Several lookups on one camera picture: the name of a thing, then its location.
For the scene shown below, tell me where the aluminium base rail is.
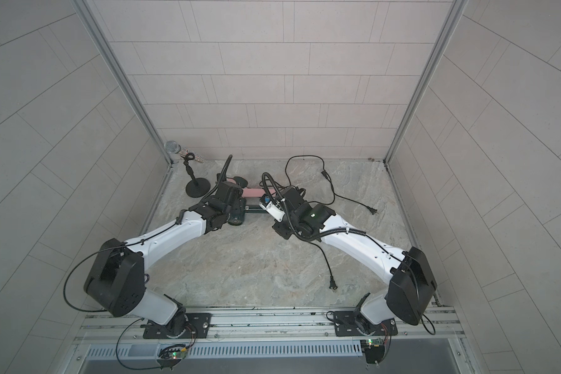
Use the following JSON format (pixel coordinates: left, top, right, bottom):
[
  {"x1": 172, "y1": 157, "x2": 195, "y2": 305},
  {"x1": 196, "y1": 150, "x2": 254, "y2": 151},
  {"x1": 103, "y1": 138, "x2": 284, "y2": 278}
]
[{"x1": 73, "y1": 307, "x2": 465, "y2": 344}]

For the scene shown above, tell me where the black microphone stand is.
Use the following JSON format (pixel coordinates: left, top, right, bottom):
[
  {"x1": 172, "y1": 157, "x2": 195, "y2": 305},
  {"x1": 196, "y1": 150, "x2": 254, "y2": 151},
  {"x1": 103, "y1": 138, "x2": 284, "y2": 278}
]
[{"x1": 165, "y1": 140, "x2": 210, "y2": 198}]

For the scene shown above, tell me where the pink dryer black cord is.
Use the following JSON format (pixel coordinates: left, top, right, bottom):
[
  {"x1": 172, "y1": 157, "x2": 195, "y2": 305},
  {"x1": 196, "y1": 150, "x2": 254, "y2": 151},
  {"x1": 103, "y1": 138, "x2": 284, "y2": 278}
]
[{"x1": 261, "y1": 171, "x2": 338, "y2": 291}]

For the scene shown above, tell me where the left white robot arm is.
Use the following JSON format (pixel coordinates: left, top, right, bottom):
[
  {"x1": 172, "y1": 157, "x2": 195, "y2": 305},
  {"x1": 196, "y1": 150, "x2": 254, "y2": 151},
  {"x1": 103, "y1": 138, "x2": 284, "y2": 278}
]
[{"x1": 84, "y1": 188, "x2": 245, "y2": 338}]

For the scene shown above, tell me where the far green dryer cord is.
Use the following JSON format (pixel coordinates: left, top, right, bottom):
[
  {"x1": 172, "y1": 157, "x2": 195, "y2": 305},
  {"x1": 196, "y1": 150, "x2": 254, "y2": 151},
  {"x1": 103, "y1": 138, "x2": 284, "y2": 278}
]
[{"x1": 284, "y1": 154, "x2": 379, "y2": 216}]

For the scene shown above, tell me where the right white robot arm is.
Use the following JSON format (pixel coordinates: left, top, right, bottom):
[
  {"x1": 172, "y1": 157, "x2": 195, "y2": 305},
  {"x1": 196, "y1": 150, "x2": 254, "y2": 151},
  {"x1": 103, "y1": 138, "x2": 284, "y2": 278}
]
[{"x1": 260, "y1": 188, "x2": 437, "y2": 335}]

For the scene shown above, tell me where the near green hair dryer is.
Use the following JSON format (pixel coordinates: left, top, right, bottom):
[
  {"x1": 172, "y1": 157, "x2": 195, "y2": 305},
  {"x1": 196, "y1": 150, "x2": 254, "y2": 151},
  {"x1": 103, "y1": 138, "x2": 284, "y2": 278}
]
[{"x1": 227, "y1": 205, "x2": 268, "y2": 226}]

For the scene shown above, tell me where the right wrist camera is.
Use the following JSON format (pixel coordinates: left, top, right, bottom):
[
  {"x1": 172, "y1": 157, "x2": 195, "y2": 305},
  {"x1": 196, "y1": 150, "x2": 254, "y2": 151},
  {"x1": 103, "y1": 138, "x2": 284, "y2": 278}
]
[{"x1": 260, "y1": 196, "x2": 285, "y2": 222}]

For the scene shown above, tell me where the pink hair dryer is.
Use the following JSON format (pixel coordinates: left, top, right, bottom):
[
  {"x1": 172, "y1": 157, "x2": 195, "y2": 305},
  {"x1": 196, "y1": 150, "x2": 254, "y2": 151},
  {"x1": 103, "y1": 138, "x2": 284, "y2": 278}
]
[{"x1": 228, "y1": 176, "x2": 276, "y2": 198}]

